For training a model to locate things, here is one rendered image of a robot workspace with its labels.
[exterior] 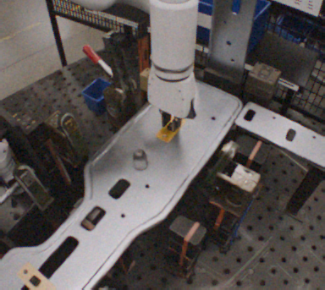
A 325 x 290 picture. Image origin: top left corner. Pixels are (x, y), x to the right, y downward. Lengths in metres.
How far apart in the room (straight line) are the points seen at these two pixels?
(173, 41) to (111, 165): 0.32
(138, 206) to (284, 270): 0.51
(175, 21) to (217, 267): 0.67
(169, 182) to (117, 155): 0.14
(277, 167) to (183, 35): 0.70
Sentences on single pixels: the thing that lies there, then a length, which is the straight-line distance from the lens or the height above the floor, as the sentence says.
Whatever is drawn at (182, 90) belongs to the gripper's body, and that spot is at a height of 1.17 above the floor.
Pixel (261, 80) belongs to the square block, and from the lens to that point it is 0.84.
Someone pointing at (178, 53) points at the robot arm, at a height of 1.25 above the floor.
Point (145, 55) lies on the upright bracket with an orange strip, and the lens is 0.82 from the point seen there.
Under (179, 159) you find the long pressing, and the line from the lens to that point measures 0.70.
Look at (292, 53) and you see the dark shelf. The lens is 1.04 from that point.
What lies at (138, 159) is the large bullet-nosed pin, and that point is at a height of 1.04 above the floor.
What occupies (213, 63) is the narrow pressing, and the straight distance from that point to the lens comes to 0.92.
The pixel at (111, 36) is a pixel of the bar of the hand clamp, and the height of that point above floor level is 1.21.
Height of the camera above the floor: 1.57
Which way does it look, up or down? 49 degrees down
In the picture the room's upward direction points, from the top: straight up
